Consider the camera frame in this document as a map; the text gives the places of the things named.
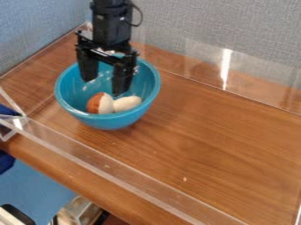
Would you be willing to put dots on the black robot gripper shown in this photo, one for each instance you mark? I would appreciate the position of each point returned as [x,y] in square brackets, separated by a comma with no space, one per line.
[111,36]

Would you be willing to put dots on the brown and white toy mushroom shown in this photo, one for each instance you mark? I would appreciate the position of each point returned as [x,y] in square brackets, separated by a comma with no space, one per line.
[102,104]

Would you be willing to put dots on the blue plastic bowl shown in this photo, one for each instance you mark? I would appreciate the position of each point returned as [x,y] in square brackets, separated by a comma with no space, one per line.
[73,93]

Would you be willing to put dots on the clear acrylic back barrier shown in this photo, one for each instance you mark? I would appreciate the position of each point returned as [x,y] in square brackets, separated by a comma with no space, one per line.
[264,81]

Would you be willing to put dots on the clear acrylic barrier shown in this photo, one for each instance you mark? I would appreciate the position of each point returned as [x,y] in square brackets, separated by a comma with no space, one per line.
[264,81]
[146,170]

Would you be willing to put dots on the blue cloth object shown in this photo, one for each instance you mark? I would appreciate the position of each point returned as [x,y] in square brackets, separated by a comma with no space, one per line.
[7,160]

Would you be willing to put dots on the clear acrylic front barrier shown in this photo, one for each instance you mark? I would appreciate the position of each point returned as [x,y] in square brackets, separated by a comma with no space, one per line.
[146,170]

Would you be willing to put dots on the clear plastic container below table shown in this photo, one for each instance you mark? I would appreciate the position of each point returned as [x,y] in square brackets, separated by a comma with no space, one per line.
[78,212]

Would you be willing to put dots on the black and white object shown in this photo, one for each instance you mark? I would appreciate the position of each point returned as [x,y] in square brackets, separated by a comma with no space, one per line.
[11,216]

